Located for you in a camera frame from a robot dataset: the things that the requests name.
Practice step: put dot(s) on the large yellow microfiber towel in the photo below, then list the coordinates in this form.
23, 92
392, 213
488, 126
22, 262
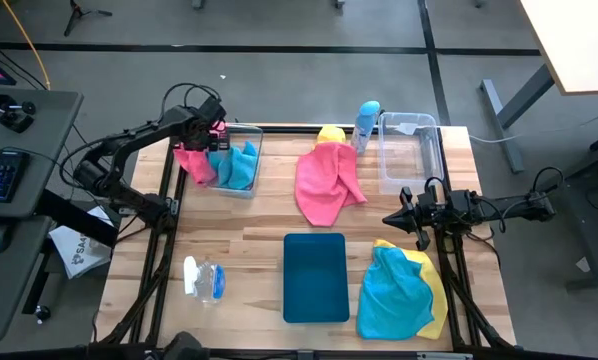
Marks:
436, 295

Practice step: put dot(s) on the small yellow microfiber towel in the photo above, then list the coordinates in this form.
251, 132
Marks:
330, 135

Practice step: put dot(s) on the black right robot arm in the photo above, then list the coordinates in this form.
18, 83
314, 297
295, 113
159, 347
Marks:
509, 207

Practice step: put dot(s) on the large blue microfiber towel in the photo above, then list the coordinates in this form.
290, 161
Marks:
391, 300

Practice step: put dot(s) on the grey computer desk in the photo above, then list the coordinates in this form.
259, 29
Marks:
39, 130

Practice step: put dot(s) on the small pink microfiber towel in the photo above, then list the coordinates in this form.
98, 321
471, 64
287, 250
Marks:
194, 165

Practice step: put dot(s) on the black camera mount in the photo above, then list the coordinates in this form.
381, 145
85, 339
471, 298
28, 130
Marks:
185, 347

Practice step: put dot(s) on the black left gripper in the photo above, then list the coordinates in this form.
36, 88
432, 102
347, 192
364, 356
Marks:
200, 134

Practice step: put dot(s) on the white paper bag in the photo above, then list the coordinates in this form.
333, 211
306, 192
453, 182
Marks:
79, 250

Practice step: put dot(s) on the black backlit keyboard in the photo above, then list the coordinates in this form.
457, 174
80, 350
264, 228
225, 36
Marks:
1, 175

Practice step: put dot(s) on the black round knob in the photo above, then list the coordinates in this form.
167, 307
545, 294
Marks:
42, 313

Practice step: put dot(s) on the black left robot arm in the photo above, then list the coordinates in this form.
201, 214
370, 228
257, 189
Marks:
129, 137

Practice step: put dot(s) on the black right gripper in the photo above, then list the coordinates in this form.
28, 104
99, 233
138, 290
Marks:
431, 217

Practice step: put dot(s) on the crumpled blue microfiber towel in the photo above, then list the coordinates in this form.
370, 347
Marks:
236, 170

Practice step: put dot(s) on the white table top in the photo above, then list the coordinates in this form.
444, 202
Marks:
574, 40

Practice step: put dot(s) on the dark blue plastic tray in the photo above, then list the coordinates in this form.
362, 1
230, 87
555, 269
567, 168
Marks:
316, 277

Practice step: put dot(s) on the narrow clear plastic bin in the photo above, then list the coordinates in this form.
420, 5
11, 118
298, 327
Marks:
249, 134

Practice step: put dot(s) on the black tripod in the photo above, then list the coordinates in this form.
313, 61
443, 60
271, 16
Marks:
76, 15

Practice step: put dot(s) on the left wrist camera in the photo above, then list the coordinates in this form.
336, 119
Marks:
212, 108

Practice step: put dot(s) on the black desk clamp device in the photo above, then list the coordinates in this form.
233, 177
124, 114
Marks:
14, 120

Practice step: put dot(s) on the grey table leg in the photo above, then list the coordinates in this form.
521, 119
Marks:
504, 130

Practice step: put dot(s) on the large pink microfiber towel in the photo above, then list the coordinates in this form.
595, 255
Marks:
324, 185

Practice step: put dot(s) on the white paper scrap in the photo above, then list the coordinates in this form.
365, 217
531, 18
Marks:
583, 265

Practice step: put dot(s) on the wide clear plastic bin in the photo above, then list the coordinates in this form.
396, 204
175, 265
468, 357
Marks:
409, 160

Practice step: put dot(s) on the blue air freshener bottle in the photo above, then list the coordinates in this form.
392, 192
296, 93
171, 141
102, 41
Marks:
365, 125

